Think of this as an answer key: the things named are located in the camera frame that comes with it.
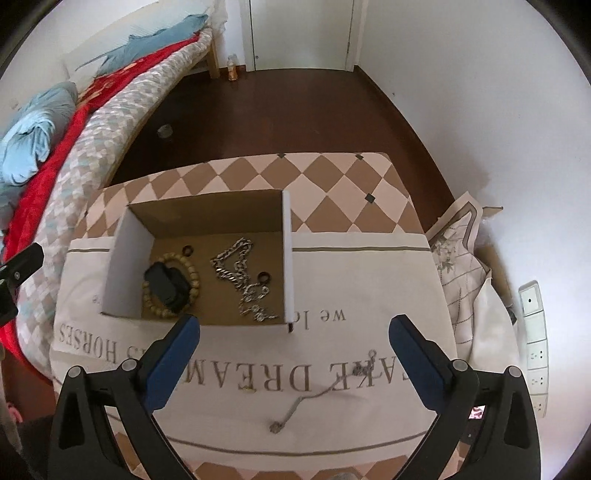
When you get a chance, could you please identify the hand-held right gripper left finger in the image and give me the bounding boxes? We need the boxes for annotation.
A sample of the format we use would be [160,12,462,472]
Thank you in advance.
[47,314,201,480]

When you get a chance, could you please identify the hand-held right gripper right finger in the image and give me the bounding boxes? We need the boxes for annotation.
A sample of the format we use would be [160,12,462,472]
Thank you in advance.
[389,314,542,480]

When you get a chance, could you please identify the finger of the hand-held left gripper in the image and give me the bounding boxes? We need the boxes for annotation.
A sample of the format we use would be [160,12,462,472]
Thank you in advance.
[0,243,45,328]

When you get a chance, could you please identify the black wristband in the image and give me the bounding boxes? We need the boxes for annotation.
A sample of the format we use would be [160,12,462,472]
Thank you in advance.
[143,262,191,311]

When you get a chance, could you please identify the wooden bead bracelet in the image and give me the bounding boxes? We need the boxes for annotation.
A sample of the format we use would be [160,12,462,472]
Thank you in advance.
[141,251,201,319]

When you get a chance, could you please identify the thin silver charm bracelet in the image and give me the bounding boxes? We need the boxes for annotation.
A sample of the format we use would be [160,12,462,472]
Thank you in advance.
[238,284,280,323]

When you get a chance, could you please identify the thin silver pendant necklace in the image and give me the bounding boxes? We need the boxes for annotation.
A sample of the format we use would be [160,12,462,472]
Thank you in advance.
[269,351,377,435]

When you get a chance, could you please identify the thick silver chain bracelet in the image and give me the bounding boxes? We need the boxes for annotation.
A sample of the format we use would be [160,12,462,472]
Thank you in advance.
[210,237,271,301]

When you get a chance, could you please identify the cardboard box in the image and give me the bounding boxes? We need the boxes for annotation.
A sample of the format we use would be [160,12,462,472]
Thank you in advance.
[99,188,295,326]

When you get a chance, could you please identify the red blanket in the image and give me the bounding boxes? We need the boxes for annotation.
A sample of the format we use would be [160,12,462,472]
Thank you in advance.
[0,39,203,367]

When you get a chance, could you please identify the checkered printed cloth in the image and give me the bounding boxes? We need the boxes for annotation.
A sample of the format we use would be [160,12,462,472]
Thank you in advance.
[48,151,467,480]

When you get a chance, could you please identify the floral grid cloth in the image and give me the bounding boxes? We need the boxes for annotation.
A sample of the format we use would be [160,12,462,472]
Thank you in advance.
[427,191,492,342]

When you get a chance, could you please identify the white power strip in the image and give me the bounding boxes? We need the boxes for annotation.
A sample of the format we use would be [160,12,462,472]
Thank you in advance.
[518,279,550,416]

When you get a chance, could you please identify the light blue duvet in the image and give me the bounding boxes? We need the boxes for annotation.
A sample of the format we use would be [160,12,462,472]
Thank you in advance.
[0,82,79,204]

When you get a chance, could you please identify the grey checkered quilt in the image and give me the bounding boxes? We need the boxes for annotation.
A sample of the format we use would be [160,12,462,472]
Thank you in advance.
[14,28,218,384]

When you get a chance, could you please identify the blue cloth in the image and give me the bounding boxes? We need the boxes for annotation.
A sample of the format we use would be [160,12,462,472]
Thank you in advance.
[74,14,209,77]

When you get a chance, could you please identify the white door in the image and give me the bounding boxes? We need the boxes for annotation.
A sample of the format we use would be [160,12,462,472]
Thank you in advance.
[245,0,365,72]

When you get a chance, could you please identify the wooden bed frame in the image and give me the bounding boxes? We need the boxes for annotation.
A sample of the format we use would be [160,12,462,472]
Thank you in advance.
[185,37,221,79]

